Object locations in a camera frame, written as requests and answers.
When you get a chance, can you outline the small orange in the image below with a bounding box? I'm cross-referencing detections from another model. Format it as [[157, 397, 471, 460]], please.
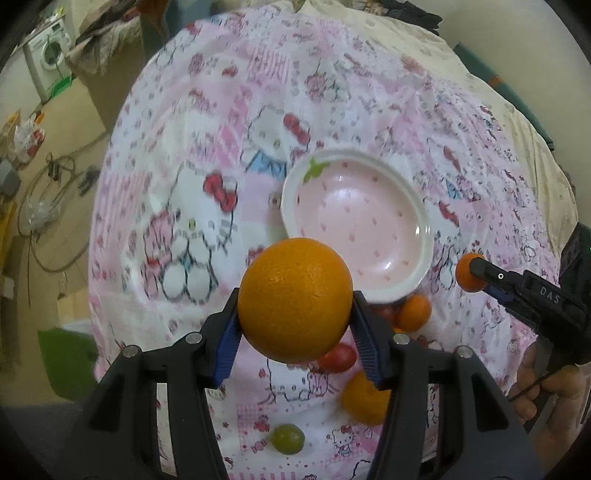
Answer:
[[394, 294, 432, 333], [456, 253, 487, 293]]

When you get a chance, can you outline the medium orange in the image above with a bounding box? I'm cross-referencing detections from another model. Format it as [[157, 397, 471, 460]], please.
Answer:
[[342, 371, 391, 427]]

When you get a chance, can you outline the red cherry tomato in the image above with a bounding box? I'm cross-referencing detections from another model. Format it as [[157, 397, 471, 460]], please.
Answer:
[[318, 343, 358, 374]]

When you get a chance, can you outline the large orange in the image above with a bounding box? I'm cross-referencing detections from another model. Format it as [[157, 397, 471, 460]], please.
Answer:
[[238, 238, 353, 364]]

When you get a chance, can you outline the right hand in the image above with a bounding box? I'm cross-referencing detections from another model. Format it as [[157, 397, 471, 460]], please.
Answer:
[[507, 343, 591, 467]]

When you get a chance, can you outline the pink white bowl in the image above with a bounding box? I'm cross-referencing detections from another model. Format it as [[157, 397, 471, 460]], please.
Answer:
[[280, 149, 434, 304]]

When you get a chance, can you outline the green grape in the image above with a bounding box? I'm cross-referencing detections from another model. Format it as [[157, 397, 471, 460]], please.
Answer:
[[270, 424, 305, 455]]

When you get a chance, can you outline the pink cartoon bedsheet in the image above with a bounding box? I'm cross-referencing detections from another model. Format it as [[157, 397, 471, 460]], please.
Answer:
[[87, 4, 576, 480]]

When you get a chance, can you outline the white washing machine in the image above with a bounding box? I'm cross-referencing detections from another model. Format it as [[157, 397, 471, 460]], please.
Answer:
[[22, 15, 72, 103]]

